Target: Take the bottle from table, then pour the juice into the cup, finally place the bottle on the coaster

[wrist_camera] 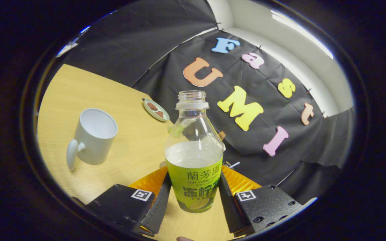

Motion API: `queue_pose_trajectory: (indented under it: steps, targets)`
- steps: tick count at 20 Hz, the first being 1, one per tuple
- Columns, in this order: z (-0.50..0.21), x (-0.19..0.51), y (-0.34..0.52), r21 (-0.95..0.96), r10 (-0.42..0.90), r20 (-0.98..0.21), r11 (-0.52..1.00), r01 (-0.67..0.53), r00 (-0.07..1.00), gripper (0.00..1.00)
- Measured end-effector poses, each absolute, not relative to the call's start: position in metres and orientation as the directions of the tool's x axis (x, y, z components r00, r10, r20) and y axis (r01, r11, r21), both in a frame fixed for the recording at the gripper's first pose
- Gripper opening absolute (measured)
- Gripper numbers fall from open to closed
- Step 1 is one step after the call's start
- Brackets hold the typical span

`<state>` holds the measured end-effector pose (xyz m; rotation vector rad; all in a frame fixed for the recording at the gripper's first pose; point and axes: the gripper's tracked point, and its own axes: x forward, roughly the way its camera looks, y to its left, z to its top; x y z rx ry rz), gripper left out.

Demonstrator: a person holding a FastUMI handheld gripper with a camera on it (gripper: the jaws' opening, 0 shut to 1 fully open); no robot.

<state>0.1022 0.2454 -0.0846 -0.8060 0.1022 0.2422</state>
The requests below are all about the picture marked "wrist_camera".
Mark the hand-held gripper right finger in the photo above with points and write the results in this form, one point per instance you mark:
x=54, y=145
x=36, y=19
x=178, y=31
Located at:
x=228, y=211

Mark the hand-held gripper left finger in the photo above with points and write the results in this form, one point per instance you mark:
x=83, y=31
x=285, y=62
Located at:
x=159, y=207

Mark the clear juice bottle green label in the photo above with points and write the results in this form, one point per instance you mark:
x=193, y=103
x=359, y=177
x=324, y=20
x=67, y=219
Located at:
x=194, y=177

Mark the white cup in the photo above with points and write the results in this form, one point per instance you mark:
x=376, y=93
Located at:
x=94, y=140

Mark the wooden table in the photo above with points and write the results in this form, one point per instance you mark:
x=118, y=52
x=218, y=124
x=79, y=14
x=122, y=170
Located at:
x=129, y=147

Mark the pale green plate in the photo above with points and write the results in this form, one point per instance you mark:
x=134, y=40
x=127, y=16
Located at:
x=155, y=115

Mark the brown food piece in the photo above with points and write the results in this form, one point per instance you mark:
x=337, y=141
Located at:
x=159, y=113
x=151, y=106

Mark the black backdrop cloth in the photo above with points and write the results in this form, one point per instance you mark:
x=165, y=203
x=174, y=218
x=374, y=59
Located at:
x=166, y=67

